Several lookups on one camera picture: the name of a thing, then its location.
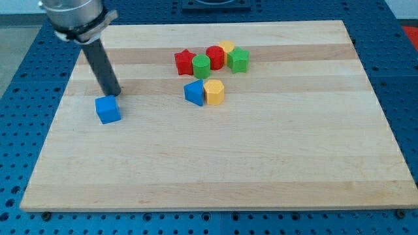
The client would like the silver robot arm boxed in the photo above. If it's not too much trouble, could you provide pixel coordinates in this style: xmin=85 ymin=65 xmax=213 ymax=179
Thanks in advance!
xmin=39 ymin=0 xmax=118 ymax=45

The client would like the blue triangle block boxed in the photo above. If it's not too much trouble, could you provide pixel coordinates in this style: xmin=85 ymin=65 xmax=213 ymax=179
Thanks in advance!
xmin=184 ymin=80 xmax=204 ymax=106

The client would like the blue cube block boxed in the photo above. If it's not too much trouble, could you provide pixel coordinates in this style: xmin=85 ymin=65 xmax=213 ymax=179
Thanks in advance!
xmin=95 ymin=95 xmax=121 ymax=124

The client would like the yellow hexagon block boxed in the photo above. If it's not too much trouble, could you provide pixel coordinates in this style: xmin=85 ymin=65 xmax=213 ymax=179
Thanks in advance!
xmin=204 ymin=80 xmax=225 ymax=105

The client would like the green cylinder block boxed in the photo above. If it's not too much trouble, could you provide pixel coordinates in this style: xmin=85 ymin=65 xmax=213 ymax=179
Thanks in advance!
xmin=192 ymin=54 xmax=211 ymax=79

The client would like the red star block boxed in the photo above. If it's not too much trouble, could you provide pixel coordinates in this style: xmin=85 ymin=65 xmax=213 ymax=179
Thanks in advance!
xmin=174 ymin=49 xmax=196 ymax=75

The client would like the red cylinder block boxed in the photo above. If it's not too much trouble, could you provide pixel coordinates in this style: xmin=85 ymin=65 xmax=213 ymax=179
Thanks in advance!
xmin=206 ymin=46 xmax=225 ymax=70

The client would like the green star block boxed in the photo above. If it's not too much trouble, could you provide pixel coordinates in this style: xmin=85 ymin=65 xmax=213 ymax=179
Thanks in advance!
xmin=227 ymin=47 xmax=249 ymax=74

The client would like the yellow cylinder block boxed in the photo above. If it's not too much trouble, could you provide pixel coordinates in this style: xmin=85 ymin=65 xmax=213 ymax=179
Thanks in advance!
xmin=217 ymin=40 xmax=235 ymax=65

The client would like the wooden board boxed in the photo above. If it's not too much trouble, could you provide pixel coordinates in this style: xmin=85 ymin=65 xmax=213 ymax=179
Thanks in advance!
xmin=20 ymin=20 xmax=417 ymax=212

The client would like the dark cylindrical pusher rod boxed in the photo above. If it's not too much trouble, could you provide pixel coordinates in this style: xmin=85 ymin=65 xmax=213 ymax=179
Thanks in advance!
xmin=82 ymin=39 xmax=121 ymax=97

